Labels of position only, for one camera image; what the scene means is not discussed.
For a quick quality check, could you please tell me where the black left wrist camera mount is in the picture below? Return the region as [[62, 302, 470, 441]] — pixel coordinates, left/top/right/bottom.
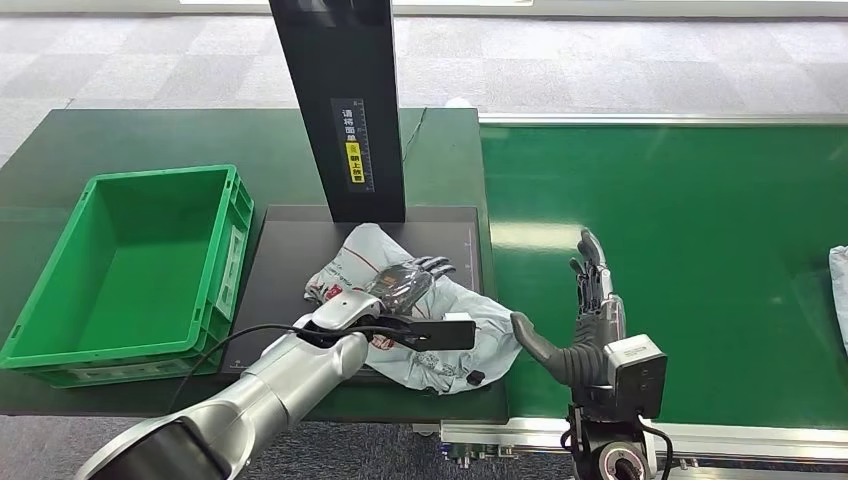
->
[[296, 312, 478, 353]]

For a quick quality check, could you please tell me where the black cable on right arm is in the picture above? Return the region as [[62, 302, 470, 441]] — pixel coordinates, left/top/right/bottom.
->
[[637, 418, 675, 480]]

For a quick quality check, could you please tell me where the pale grey plastic mailer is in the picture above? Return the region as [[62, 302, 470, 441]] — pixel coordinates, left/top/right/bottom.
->
[[828, 245, 848, 357]]

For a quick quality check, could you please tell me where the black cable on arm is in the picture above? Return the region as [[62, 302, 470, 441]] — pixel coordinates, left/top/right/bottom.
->
[[168, 322, 407, 413], [637, 418, 675, 480]]

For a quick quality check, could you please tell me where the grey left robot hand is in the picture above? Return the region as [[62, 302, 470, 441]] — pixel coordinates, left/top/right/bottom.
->
[[364, 256, 458, 316]]

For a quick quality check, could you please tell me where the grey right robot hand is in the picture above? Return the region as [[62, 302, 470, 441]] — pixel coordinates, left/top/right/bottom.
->
[[510, 228, 628, 389]]

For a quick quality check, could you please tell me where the green conveyor belt, silver frame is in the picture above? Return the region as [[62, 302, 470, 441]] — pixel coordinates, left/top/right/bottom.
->
[[439, 112, 848, 473]]

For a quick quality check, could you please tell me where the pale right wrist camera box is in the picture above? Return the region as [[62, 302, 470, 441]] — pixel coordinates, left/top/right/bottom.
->
[[604, 334, 668, 421]]

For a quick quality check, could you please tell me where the thin dark cable on table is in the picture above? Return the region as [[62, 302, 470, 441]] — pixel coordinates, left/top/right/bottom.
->
[[401, 107, 429, 165]]

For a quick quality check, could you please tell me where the green plastic crate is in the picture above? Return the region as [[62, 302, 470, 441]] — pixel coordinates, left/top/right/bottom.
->
[[0, 164, 256, 390]]

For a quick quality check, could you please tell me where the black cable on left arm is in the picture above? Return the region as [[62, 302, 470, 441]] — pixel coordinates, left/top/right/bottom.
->
[[168, 322, 407, 413]]

